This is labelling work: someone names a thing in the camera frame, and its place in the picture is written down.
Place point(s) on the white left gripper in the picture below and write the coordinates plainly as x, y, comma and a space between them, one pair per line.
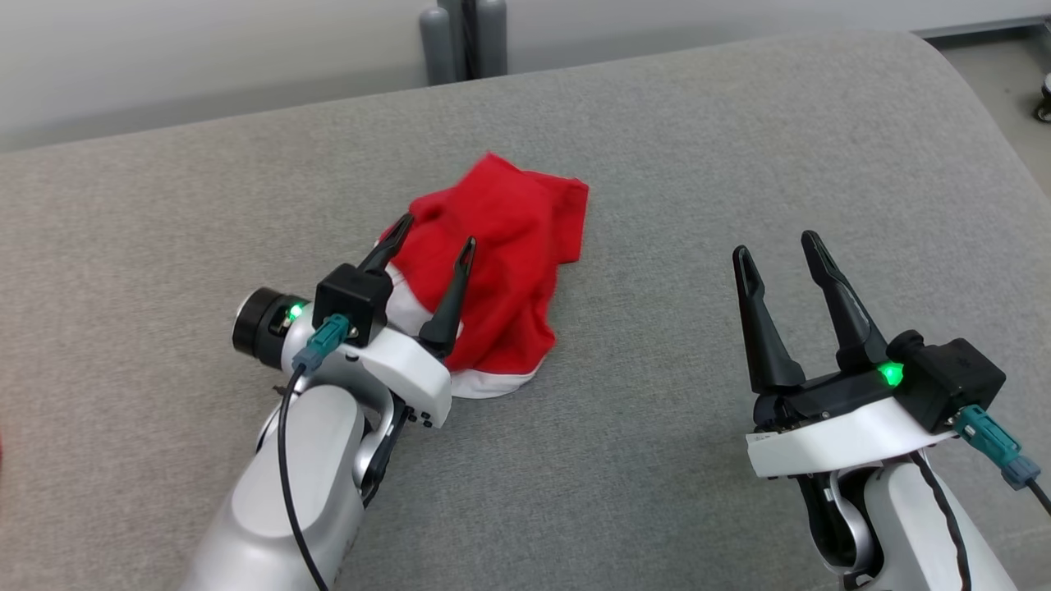
402, 369

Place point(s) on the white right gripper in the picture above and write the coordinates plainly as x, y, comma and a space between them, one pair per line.
829, 435

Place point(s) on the red shorts white stripe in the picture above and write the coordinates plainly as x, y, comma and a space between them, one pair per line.
509, 271

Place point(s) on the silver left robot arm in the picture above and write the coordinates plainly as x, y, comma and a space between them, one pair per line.
246, 517

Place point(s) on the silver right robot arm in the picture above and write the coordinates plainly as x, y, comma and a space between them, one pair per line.
911, 533

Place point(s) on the grey fabric sofa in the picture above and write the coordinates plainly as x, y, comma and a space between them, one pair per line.
657, 460

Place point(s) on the grey cylinder bumper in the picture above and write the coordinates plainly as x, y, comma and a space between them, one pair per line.
435, 45
493, 37

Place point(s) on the black caster wheel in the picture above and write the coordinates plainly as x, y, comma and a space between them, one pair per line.
1044, 103

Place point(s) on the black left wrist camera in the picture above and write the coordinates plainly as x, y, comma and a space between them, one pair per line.
353, 295

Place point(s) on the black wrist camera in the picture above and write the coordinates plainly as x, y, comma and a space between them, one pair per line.
952, 377
353, 295

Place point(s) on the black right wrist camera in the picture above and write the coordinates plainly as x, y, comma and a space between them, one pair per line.
952, 377

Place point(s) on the grey metal post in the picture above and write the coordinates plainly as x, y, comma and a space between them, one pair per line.
466, 33

